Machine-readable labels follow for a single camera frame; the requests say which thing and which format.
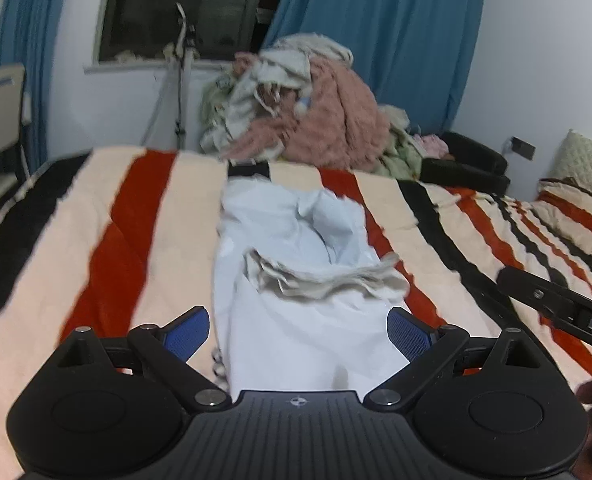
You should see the white garment steamer stand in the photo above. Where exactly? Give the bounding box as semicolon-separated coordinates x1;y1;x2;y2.
140;2;198;152

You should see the pale green white cloth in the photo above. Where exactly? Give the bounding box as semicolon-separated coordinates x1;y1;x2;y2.
376;105;425;179

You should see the blue curtain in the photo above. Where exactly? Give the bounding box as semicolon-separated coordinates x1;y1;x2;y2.
260;0;488;137
0;0;75;172

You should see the light blue t-shirt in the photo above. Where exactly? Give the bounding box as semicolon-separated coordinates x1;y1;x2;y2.
211;177;413;394

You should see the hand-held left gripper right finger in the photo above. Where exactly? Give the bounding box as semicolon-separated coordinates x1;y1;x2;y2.
363;307;533;409

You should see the black armchair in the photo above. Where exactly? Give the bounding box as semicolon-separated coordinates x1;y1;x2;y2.
418;130;510;197

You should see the striped fleece blanket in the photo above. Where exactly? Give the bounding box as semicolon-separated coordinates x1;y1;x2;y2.
0;145;592;480

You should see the small pink cloth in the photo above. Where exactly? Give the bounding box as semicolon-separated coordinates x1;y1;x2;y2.
410;132;450;159

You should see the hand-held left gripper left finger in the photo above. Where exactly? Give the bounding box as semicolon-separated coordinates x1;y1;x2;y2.
56;305;231;409

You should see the cream textured pillow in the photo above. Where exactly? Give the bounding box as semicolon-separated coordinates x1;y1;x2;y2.
547;129;592;202

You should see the dark window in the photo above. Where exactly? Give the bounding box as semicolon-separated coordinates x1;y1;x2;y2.
96;0;273;66

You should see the white window sill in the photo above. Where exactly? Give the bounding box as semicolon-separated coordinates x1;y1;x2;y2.
82;57;238;75

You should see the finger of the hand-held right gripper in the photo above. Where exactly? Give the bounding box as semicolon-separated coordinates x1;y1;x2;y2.
497;265;573;320

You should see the white folding chair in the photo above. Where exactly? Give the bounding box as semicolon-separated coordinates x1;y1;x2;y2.
0;63;33;212

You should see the green printed cloth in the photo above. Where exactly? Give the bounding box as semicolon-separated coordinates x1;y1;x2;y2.
198;72;238;154

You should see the pile of clothes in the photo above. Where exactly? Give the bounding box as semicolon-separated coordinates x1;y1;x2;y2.
225;52;393;172

